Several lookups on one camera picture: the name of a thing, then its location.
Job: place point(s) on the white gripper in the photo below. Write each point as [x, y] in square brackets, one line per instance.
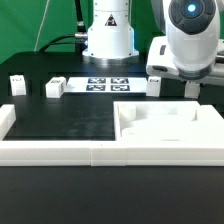
[160, 64]

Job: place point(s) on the white square tabletop part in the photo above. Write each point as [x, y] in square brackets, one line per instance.
[166, 121]

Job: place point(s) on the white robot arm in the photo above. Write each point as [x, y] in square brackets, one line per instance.
[189, 46]

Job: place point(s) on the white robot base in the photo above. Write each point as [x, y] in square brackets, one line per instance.
[110, 37]

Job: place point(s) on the white marker sheet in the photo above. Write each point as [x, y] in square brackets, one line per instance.
[106, 85]

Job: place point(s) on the white U-shaped obstacle fence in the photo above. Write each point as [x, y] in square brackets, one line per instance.
[104, 153]

